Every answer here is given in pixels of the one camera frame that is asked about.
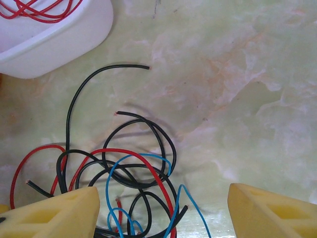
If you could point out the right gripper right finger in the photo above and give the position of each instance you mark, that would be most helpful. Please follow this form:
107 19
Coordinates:
260 223

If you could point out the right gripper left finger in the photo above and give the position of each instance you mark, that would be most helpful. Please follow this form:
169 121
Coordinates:
74 223

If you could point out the white plastic bin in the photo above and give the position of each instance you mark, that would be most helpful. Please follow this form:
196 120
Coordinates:
62 47

